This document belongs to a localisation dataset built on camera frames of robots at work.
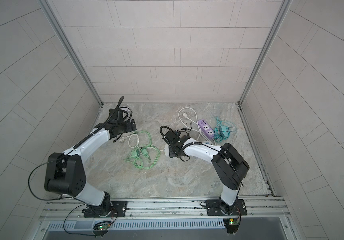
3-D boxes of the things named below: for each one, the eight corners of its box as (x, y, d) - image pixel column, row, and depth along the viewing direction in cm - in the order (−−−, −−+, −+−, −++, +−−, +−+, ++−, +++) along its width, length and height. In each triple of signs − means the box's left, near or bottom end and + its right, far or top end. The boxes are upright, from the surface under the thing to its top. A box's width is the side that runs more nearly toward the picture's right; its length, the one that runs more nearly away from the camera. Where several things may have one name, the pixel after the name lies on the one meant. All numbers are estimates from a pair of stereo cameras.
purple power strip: (208, 139, 97) (209, 138, 96) (196, 122, 106) (196, 120, 105) (215, 136, 99) (216, 134, 97) (203, 119, 108) (203, 117, 106)
